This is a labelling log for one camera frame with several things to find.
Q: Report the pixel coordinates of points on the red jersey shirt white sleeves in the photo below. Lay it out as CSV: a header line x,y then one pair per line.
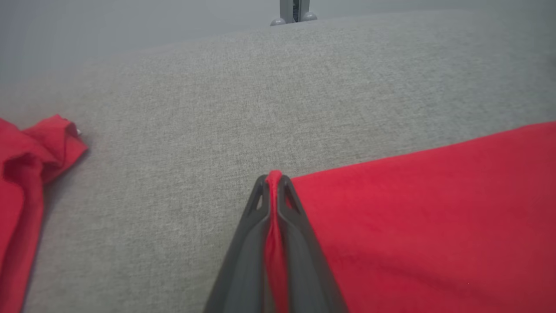
x,y
434,217

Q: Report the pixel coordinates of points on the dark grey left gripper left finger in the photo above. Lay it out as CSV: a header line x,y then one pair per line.
x,y
243,278

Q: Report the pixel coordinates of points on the red shorts white stripe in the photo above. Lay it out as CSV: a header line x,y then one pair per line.
x,y
21,174

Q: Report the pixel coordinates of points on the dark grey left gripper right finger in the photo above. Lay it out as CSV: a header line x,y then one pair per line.
x,y
308,282

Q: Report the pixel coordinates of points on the grey metal post two feet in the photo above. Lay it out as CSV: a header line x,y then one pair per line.
x,y
289,11

